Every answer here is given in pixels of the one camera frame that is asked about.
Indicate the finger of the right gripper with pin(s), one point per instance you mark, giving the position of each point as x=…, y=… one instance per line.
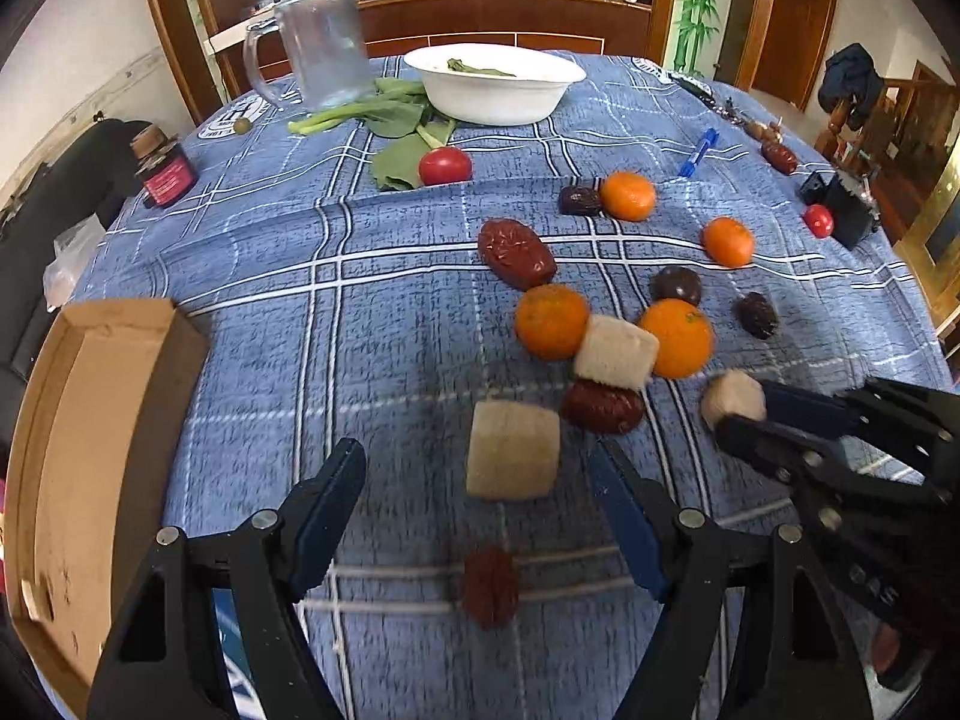
x=811, y=413
x=806, y=457

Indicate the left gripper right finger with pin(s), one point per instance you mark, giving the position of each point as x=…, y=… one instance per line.
x=795, y=656

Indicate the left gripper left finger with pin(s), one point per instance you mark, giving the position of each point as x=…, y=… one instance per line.
x=163, y=656

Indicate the beige cube small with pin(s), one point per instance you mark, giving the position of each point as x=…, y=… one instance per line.
x=733, y=393

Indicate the orange tangerine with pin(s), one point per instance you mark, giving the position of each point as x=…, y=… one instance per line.
x=550, y=321
x=728, y=242
x=684, y=334
x=628, y=196

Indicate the black mug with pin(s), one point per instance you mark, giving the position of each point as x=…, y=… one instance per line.
x=851, y=202

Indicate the red tomato near mug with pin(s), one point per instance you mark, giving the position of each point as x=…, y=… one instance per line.
x=819, y=220

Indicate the dark round plum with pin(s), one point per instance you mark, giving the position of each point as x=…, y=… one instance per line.
x=676, y=282

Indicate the brown cardboard box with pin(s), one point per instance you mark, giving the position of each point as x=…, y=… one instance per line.
x=92, y=449

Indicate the blue marker pen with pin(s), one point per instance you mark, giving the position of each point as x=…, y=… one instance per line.
x=706, y=142

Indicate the dark jacket on railing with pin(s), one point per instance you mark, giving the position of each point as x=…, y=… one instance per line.
x=850, y=76

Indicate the large red jujube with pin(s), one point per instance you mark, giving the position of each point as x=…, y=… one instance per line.
x=515, y=254

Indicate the blue plaid tablecloth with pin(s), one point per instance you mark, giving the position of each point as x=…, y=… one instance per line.
x=334, y=309

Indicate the brown wooden door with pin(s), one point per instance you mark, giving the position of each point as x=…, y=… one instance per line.
x=794, y=49

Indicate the clear plastic bag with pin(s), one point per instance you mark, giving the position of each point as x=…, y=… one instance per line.
x=72, y=251

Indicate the red tomato near greens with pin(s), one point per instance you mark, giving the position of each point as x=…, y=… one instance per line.
x=445, y=166

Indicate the white bowl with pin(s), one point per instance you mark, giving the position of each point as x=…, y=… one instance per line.
x=493, y=85

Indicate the dark jar pink label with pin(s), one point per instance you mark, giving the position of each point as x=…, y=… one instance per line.
x=163, y=169

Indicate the black sofa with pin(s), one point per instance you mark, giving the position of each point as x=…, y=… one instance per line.
x=93, y=177

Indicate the green leafy vegetable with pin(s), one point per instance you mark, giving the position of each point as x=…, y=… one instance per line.
x=400, y=113

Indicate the wooden sideboard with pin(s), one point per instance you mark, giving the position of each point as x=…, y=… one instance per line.
x=610, y=27

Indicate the clear plastic pitcher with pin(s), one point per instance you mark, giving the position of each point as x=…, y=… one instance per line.
x=324, y=46

